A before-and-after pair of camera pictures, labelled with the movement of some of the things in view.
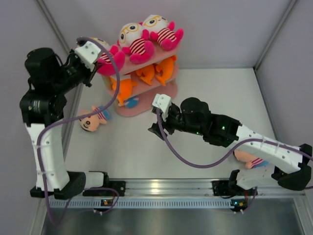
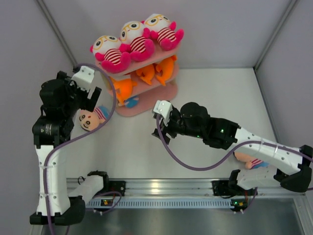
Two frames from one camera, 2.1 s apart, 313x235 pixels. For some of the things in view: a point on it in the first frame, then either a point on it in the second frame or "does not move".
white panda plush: (163, 31) does not move
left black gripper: (89, 73) -> (89, 103)
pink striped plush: (133, 39) does not move
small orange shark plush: (148, 73) does not move
